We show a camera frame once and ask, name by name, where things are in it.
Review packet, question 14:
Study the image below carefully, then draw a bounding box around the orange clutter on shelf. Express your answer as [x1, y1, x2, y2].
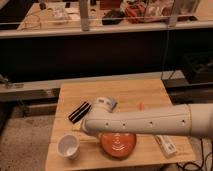
[125, 1, 173, 24]

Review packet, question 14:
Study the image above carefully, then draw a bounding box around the black bag on shelf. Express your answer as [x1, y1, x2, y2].
[102, 10, 124, 25]

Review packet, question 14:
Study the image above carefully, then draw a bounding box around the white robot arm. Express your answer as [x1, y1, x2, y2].
[81, 97, 213, 140]

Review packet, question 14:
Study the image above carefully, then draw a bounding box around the wooden table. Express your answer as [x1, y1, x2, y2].
[45, 79, 195, 171]

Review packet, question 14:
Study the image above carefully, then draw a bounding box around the grey right shelf post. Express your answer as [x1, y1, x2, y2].
[168, 0, 182, 27]

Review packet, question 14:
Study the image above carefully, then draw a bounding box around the white ceramic cup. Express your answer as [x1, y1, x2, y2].
[57, 134, 79, 159]

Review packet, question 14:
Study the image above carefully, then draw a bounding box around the black rectangular block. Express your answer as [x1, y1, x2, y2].
[68, 102, 91, 124]

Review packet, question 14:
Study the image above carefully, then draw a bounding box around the orange plate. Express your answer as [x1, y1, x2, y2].
[100, 133, 137, 158]

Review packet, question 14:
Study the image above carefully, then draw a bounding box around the black cable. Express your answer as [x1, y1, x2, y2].
[175, 138, 213, 171]

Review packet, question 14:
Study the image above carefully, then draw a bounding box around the grey shelf post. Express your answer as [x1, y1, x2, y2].
[168, 0, 182, 27]
[79, 0, 90, 31]

